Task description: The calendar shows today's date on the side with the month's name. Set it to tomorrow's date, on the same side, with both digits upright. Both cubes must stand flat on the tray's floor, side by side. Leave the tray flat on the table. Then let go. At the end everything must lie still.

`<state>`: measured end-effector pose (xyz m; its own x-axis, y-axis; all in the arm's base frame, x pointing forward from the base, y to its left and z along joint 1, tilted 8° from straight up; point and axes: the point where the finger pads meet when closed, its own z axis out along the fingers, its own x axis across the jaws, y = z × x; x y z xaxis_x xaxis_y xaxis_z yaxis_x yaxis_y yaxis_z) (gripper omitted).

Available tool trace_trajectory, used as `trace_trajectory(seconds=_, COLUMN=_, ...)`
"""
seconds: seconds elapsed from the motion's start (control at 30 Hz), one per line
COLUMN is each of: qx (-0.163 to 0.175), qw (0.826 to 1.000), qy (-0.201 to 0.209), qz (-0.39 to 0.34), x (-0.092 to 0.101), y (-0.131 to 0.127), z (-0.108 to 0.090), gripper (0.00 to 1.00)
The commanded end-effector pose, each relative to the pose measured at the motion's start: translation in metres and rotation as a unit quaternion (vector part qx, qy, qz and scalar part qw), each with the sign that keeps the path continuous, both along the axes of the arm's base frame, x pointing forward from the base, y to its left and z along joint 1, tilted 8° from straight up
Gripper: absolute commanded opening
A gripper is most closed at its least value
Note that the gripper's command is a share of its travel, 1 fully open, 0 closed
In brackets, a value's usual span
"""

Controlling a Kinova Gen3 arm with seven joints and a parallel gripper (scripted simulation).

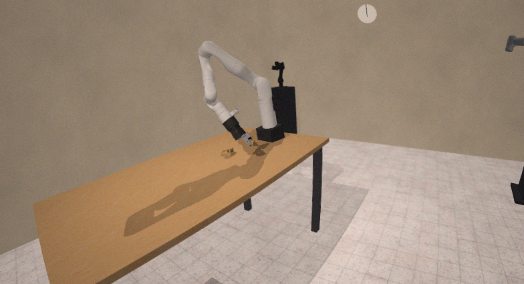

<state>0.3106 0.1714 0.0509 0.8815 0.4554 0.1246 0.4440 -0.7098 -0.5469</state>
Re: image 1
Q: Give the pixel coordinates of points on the light wooden tray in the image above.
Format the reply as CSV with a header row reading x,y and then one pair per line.
x,y
224,152

